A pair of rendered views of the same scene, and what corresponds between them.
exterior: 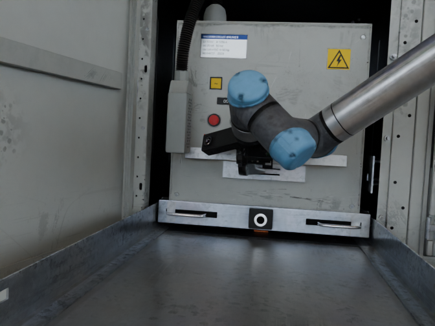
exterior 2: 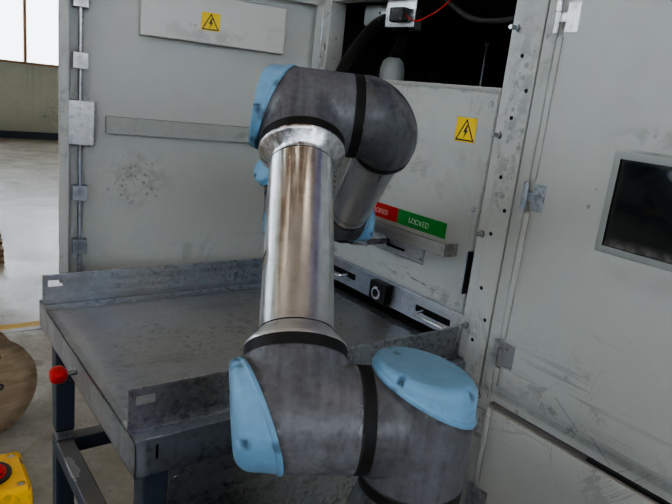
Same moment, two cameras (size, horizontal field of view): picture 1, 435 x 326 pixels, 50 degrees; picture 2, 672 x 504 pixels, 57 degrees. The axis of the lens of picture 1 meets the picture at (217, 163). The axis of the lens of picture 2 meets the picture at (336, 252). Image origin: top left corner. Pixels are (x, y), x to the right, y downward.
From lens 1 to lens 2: 1.08 m
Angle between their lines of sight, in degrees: 46
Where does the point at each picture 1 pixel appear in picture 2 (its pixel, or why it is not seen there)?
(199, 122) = not seen: hidden behind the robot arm
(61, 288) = (127, 293)
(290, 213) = (405, 294)
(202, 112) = not seen: hidden behind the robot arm
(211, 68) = not seen: hidden behind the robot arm
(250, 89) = (262, 170)
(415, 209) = (495, 326)
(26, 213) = (169, 240)
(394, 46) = (502, 122)
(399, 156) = (488, 258)
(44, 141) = (189, 190)
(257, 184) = (387, 255)
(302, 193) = (419, 276)
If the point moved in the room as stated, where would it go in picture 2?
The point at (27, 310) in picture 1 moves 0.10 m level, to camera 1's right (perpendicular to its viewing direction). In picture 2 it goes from (84, 296) to (103, 311)
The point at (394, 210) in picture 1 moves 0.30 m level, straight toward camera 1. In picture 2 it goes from (477, 320) to (339, 327)
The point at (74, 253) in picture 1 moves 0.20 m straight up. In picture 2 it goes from (146, 273) to (149, 188)
